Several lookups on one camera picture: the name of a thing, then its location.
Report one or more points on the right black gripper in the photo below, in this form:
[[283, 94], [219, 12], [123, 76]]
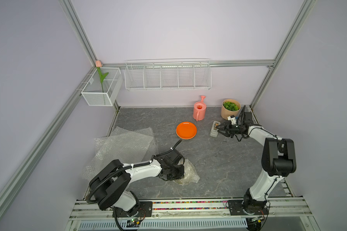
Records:
[[225, 128]]

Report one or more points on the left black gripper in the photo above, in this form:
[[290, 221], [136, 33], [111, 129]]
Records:
[[180, 175]]

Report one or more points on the orange plate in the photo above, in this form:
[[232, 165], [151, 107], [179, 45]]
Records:
[[186, 130]]

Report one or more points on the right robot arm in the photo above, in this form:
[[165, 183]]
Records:
[[278, 157]]

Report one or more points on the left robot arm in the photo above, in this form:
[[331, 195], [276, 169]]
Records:
[[109, 187]]

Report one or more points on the bubble wrap sheet pile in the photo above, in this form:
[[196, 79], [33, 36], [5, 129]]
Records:
[[124, 145]]

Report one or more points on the potted green plant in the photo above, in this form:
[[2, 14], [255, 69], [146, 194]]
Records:
[[230, 107]]

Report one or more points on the pink watering can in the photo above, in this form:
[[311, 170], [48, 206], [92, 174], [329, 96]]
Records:
[[199, 109]]

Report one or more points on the pink artificial tulip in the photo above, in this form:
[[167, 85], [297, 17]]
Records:
[[102, 75]]

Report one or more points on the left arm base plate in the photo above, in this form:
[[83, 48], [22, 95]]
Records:
[[141, 209]]

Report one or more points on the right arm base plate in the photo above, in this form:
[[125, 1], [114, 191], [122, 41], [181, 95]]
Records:
[[239, 207]]

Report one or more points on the long white wire basket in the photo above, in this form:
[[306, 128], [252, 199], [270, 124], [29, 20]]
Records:
[[168, 74]]

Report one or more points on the small white wire basket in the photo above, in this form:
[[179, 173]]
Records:
[[92, 91]]

